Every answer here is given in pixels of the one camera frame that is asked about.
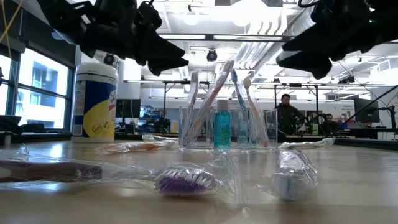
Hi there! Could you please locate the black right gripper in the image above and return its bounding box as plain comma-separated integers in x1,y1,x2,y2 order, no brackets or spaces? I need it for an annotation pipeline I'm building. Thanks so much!
275,17,371,80

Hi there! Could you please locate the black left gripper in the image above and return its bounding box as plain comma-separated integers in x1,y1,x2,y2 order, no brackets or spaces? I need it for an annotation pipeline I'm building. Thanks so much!
79,22,190,77

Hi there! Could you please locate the green toothbrush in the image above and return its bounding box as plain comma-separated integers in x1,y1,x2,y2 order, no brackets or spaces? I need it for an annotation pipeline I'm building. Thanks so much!
278,137,336,150
142,133,180,142

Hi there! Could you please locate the clear acrylic organizer box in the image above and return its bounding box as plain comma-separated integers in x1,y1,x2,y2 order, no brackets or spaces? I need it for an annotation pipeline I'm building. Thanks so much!
178,105,279,149

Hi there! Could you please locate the white toothbrush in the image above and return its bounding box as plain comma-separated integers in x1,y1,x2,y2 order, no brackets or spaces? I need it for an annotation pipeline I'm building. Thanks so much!
0,154,246,203

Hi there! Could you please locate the maroon toothbrush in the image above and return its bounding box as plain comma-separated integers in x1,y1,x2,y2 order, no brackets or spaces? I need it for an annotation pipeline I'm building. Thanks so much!
0,157,105,184

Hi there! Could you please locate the small black monitor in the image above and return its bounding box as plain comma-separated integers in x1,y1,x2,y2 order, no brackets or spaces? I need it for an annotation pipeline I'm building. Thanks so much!
115,98,141,118

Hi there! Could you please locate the person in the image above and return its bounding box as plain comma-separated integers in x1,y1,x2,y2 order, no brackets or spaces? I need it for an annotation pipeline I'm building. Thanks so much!
275,93,307,142
320,113,343,136

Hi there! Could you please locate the black desk monitor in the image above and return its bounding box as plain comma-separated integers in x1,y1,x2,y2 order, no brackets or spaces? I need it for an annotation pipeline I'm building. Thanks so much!
353,98,381,124

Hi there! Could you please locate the disinfecting wipes canister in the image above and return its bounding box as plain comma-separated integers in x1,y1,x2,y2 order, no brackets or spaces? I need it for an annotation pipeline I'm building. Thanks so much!
70,62,119,143

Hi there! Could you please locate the large office window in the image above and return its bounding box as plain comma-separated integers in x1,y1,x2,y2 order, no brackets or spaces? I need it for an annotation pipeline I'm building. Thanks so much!
0,46,75,131

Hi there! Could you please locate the black workstation frame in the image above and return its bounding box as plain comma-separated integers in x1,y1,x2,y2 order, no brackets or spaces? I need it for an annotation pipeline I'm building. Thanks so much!
123,80,213,125
273,82,321,125

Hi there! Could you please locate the black ceiling-mounted camera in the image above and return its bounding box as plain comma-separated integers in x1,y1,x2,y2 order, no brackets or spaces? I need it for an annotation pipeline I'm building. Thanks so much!
338,75,356,85

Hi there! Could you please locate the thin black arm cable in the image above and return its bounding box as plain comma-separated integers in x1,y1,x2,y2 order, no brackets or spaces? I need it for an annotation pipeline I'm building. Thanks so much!
333,85,398,136

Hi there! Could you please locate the black aluminium table frame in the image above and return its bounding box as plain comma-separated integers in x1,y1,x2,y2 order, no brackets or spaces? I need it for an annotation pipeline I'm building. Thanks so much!
0,132,398,152

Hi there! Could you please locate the yellow hanging cable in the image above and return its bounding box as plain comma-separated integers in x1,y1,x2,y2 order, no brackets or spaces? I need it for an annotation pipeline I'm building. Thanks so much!
0,0,25,60

